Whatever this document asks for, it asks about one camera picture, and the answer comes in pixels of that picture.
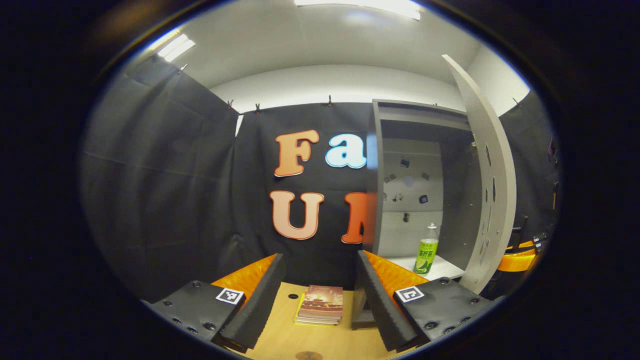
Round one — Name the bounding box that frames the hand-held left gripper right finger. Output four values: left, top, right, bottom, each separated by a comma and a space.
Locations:
356, 250, 505, 353

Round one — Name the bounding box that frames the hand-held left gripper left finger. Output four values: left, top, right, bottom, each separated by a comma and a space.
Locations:
140, 253, 287, 354

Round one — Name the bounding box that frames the beige cabinet door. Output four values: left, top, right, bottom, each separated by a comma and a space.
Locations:
442, 54, 518, 295

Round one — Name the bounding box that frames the green bottle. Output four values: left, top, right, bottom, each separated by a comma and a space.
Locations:
413, 223, 440, 275

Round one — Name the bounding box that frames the grey cabinet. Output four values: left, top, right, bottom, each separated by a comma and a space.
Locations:
351, 99, 484, 331

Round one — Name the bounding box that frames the stack of books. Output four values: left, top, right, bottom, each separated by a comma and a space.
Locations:
294, 285, 345, 327

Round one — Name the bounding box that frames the black backdrop cloth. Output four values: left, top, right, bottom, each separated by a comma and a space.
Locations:
80, 55, 561, 304

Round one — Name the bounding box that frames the row of black cloth clips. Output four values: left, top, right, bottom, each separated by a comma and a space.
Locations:
177, 62, 521, 115

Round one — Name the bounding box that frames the long ceiling light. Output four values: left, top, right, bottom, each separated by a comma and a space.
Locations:
157, 33, 196, 63
293, 0, 423, 21

